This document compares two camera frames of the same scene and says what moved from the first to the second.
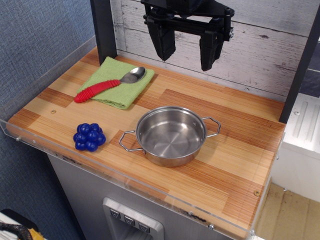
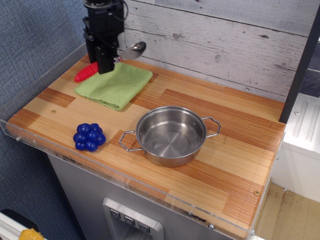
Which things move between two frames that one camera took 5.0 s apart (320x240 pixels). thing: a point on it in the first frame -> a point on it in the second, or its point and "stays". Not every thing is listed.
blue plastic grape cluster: [89, 137] stays
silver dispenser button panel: [126, 223] stays
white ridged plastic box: [297, 168] stays
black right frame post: [302, 67] stays
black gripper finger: [163, 39] -> [91, 49]
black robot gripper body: [195, 16] -> [105, 20]
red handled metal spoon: [133, 75] -> [130, 53]
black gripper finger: [211, 43] -> [104, 58]
